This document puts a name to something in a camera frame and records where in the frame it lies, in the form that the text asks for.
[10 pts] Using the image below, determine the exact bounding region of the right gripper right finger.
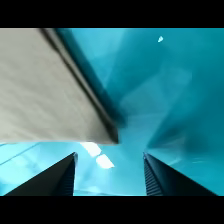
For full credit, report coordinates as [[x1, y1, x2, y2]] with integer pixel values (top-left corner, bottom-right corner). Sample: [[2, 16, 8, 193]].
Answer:
[[142, 152, 218, 197]]

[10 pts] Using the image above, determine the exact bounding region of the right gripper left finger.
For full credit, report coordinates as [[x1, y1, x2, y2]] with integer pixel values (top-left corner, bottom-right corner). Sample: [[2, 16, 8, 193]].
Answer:
[[4, 151, 79, 197]]

